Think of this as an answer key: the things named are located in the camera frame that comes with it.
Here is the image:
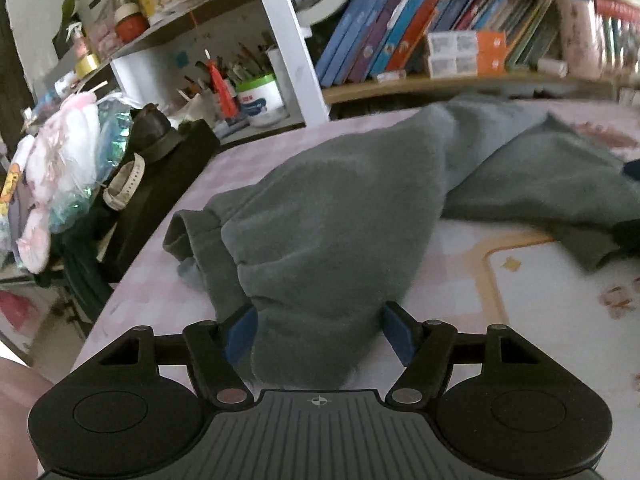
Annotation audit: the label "pink patterned pencil case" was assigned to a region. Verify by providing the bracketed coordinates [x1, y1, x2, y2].
[556, 0, 609, 81]

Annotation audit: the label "beige wrist watch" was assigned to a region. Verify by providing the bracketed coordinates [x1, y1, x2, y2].
[102, 153, 147, 211]

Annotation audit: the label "iridescent plastic bag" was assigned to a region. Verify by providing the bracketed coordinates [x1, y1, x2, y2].
[64, 97, 135, 233]

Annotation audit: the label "row of thin books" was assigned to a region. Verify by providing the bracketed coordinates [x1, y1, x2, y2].
[595, 0, 640, 77]

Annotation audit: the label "row of colourful books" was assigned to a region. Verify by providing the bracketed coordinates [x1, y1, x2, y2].
[315, 0, 561, 87]

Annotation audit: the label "orange white carton box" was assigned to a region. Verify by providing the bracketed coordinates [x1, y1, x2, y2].
[426, 30, 508, 57]
[427, 53, 507, 78]

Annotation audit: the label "grey sweatpants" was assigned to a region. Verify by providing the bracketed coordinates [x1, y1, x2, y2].
[162, 95, 640, 391]

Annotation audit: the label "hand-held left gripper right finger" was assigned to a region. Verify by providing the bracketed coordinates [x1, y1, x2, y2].
[381, 301, 547, 407]

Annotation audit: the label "clear spray bottle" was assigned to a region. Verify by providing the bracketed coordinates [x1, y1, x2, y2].
[66, 22, 92, 62]

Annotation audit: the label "white paper book block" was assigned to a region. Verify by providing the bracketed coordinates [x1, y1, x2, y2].
[299, 0, 362, 27]

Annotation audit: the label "yellow tape roll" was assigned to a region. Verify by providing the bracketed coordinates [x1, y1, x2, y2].
[74, 53, 102, 79]

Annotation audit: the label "bunch of pens and brushes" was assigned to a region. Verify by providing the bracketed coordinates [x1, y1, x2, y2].
[177, 34, 277, 98]

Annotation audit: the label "red plastic bag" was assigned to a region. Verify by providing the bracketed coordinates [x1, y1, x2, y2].
[0, 290, 37, 335]

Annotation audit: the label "pink checkered blanket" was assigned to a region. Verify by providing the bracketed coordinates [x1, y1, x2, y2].
[82, 100, 640, 413]

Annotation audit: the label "red white bottle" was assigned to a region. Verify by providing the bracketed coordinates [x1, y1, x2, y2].
[113, 2, 150, 44]

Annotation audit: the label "pink white plush toy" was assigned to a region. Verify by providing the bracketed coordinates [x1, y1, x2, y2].
[14, 92, 102, 275]

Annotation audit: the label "white jar green lid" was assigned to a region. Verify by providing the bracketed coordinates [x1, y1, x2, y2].
[235, 74, 289, 127]

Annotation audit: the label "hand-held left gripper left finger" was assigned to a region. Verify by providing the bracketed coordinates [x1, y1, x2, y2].
[92, 304, 259, 408]

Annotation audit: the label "green plant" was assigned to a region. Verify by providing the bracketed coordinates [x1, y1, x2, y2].
[52, 0, 108, 43]

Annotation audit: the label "person's leg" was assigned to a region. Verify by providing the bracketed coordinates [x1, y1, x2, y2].
[0, 357, 54, 480]

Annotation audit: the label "white wooden bookshelf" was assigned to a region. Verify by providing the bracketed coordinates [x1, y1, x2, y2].
[100, 0, 640, 133]

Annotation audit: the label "black bag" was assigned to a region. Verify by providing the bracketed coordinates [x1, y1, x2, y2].
[97, 121, 222, 283]

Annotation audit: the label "red glue bottle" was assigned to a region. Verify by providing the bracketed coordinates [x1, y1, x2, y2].
[207, 59, 239, 119]

